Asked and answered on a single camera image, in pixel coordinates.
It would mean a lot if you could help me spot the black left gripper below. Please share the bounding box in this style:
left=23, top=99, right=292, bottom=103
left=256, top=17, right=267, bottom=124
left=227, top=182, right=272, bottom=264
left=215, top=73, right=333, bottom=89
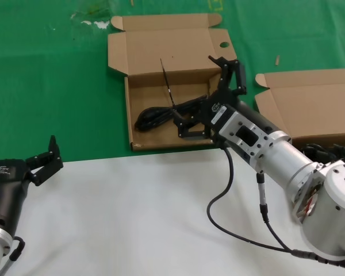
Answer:
left=0, top=135, right=64, bottom=235

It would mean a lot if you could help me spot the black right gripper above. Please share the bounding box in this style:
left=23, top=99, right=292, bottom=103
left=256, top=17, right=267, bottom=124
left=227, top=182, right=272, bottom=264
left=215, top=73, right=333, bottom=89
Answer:
left=173, top=55, right=292, bottom=144

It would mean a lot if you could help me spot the black power cable bundle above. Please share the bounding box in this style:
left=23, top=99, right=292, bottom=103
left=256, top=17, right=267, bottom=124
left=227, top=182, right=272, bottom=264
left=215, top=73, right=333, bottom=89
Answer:
left=134, top=58, right=211, bottom=133

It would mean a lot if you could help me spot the cardboard box with hole insert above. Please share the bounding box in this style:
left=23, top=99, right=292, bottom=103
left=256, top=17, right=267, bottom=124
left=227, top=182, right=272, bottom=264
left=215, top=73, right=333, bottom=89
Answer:
left=107, top=13, right=240, bottom=152

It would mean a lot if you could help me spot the open brown cardboard box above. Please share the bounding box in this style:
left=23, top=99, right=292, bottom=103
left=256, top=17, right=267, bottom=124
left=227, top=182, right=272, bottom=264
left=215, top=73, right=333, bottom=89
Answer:
left=254, top=68, right=345, bottom=150

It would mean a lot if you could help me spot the green table cloth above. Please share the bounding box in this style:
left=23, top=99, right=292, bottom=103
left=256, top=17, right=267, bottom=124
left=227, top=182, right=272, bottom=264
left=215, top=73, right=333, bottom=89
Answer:
left=0, top=0, right=345, bottom=168

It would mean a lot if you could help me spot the torn clear tape patch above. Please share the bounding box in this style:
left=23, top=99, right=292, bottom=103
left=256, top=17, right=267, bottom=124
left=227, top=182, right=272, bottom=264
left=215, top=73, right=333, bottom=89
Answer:
left=70, top=4, right=112, bottom=30

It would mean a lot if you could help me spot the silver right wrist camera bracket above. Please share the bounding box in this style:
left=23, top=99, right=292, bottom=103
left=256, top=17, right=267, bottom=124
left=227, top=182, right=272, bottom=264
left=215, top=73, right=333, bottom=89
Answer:
left=218, top=110, right=273, bottom=173

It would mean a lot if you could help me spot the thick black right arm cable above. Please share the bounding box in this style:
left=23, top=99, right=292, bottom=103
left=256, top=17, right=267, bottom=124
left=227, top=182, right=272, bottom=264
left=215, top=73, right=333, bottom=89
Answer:
left=207, top=145, right=345, bottom=271

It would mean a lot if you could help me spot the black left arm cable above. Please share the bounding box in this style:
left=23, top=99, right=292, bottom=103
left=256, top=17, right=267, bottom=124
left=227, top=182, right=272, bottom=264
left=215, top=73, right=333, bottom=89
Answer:
left=0, top=235, right=26, bottom=276

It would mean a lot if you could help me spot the thin cable with silver connector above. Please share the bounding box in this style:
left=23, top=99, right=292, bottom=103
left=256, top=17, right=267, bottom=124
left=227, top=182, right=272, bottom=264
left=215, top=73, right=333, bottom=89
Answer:
left=256, top=171, right=293, bottom=253

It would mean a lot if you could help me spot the black power cable pile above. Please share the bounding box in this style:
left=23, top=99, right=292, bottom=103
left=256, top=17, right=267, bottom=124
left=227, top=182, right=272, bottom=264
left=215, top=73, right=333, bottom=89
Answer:
left=300, top=143, right=345, bottom=167

